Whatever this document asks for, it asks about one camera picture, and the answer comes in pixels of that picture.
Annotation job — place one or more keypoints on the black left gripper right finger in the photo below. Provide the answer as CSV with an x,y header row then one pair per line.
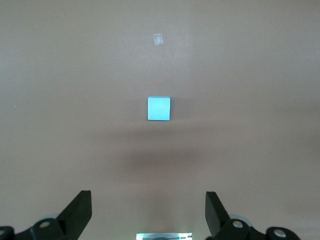
x,y
217,217

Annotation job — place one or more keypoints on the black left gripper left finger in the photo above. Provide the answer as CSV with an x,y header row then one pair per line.
x,y
75,212

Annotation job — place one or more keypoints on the light blue foam block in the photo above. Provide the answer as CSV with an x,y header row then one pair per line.
x,y
158,108

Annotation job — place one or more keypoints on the small clear tape piece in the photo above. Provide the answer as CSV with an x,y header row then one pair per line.
x,y
158,39

